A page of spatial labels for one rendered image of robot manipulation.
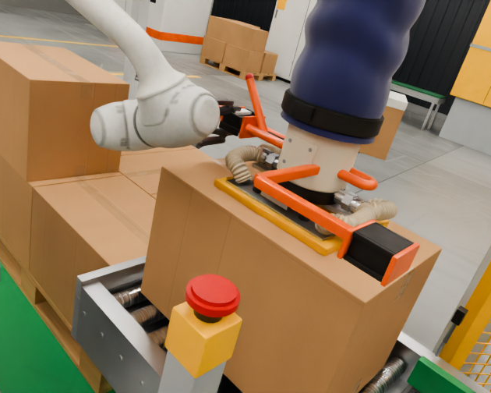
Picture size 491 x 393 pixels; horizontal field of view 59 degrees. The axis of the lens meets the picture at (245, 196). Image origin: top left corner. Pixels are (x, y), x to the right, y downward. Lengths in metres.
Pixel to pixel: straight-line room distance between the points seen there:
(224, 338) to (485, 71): 7.88
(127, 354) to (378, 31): 0.89
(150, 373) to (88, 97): 1.14
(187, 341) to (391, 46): 0.65
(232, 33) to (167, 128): 7.85
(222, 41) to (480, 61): 4.47
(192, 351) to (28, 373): 1.31
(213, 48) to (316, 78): 8.00
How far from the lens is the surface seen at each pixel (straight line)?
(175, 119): 0.78
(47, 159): 1.87
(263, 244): 0.91
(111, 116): 0.91
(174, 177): 1.08
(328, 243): 0.91
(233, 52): 8.55
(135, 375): 1.14
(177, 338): 0.60
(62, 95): 1.80
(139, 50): 0.82
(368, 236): 0.67
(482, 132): 8.35
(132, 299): 1.31
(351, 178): 0.96
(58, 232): 1.70
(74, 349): 1.89
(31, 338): 1.97
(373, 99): 0.92
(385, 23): 0.91
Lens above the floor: 1.37
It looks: 24 degrees down
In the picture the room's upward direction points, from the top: 15 degrees clockwise
